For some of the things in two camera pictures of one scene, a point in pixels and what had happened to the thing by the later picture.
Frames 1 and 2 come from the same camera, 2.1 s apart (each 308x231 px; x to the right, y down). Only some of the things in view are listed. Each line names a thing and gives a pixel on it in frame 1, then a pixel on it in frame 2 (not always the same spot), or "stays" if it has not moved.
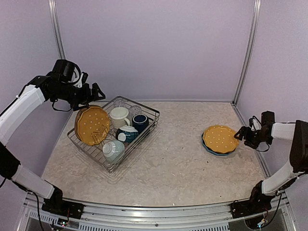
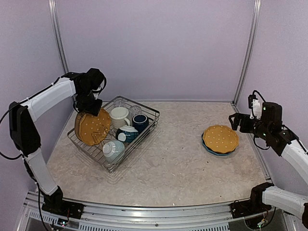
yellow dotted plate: (220, 138) stays
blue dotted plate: (215, 152) stays
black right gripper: (247, 137) -> (238, 117)
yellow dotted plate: (93, 125) stays
